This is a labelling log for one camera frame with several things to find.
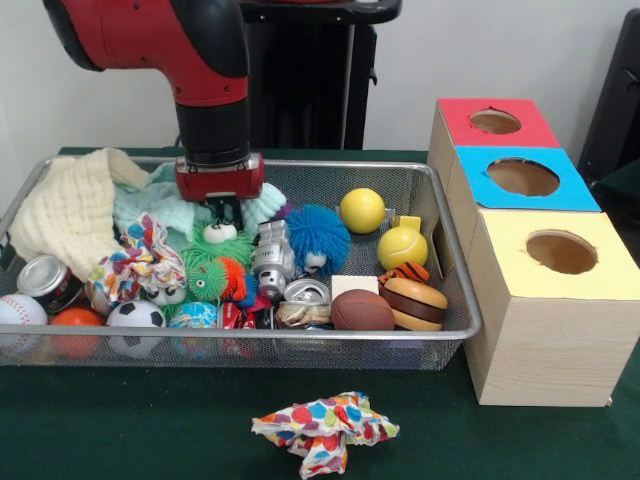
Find small green spiky ball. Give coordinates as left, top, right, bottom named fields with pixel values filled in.
left=180, top=222, right=256, bottom=274

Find teal knitted cloth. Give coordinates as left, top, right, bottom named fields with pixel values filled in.
left=113, top=162, right=288, bottom=247

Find yellow smiley ball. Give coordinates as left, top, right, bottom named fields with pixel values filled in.
left=339, top=188, right=387, bottom=235

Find polka dot cloth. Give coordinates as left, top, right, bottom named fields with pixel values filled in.
left=251, top=391, right=400, bottom=480
left=87, top=212, right=188, bottom=304

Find wooden burger toy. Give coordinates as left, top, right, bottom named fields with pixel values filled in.
left=378, top=277, right=450, bottom=332

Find small blue spiky ball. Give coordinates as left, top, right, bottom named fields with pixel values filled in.
left=284, top=204, right=353, bottom=275

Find green and orange spiky toy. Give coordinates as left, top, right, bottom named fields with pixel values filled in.
left=187, top=257, right=260, bottom=302

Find black upright panel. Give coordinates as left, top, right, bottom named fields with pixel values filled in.
left=575, top=8, right=640, bottom=176

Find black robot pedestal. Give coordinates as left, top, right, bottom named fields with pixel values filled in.
left=238, top=0, right=404, bottom=150

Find dark green table cloth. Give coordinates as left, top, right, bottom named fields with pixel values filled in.
left=587, top=159, right=640, bottom=241
left=0, top=145, right=640, bottom=480

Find black and white soccer ball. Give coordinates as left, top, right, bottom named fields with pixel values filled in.
left=105, top=299, right=167, bottom=359

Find shallow clear mesh bin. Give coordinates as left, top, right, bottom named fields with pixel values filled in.
left=0, top=154, right=484, bottom=371

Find white baseball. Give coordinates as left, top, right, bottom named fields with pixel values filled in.
left=0, top=294, right=50, bottom=351

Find cream knitted cloth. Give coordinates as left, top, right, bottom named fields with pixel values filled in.
left=8, top=148, right=151, bottom=282

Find wooden box with three holes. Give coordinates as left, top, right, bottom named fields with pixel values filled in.
left=427, top=97, right=640, bottom=407

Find green spiky ball with eyes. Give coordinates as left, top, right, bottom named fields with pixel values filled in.
left=144, top=284, right=187, bottom=307

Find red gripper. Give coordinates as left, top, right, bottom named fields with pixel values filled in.
left=174, top=152, right=265, bottom=233

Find brown toy football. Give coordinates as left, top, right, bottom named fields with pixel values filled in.
left=330, top=289, right=397, bottom=331

